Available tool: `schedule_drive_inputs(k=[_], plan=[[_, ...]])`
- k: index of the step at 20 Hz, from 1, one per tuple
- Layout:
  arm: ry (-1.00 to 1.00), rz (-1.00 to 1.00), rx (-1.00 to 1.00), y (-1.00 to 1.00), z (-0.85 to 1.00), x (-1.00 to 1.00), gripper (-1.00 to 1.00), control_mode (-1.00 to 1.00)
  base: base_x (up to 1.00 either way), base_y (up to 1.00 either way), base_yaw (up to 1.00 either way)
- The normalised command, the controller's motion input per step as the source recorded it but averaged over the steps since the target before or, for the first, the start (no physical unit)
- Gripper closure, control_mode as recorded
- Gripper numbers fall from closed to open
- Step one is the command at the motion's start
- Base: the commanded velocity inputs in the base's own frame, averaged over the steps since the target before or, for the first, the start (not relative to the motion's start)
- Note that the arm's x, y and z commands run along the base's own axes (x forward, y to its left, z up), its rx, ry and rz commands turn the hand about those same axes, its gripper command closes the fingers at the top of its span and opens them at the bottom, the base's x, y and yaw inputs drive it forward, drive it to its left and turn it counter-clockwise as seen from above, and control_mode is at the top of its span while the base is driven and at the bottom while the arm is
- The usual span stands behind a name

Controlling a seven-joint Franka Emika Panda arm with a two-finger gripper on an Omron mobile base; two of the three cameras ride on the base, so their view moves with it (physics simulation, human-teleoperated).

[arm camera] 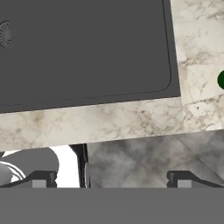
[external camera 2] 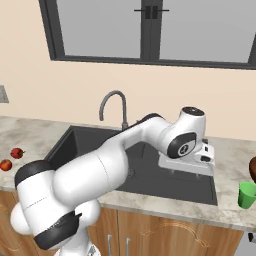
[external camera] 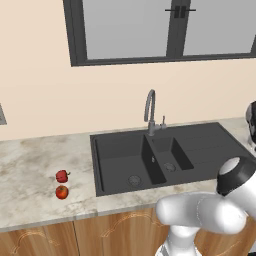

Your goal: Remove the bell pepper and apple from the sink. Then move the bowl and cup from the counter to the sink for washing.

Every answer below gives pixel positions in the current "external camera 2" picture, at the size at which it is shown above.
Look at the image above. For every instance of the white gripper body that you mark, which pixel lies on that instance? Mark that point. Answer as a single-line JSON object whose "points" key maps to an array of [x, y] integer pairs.
{"points": [[196, 168]]}

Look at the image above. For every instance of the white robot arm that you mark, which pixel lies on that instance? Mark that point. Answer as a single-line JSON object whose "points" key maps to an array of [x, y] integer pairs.
{"points": [[86, 176]]}

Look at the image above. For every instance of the dark grey sink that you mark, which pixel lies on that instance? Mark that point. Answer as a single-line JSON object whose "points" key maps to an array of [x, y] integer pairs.
{"points": [[156, 180]]}

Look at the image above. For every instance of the brown bowl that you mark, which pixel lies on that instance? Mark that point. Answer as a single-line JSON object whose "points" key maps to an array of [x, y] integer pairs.
{"points": [[253, 170]]}

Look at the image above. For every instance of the green cup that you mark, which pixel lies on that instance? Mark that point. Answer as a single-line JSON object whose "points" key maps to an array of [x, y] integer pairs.
{"points": [[246, 195]]}

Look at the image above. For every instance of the red apple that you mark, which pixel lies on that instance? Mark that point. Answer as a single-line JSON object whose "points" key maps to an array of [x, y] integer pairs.
{"points": [[5, 165]]}

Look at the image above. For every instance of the wooden cupboard door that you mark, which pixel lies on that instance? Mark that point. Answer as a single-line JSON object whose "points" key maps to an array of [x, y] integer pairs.
{"points": [[180, 236], [103, 230], [8, 240]]}

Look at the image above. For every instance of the grey dishwasher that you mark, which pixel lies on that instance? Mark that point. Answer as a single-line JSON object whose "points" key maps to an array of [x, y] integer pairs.
{"points": [[250, 246]]}

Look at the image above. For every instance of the grey curved tap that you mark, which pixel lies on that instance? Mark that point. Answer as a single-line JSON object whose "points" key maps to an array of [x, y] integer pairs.
{"points": [[124, 106]]}

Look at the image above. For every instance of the dark framed window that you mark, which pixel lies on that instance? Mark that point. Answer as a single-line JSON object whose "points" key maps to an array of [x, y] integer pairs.
{"points": [[150, 33]]}

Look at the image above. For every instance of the grey wall outlet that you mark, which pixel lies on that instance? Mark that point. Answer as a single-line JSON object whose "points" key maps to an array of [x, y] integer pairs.
{"points": [[3, 94]]}

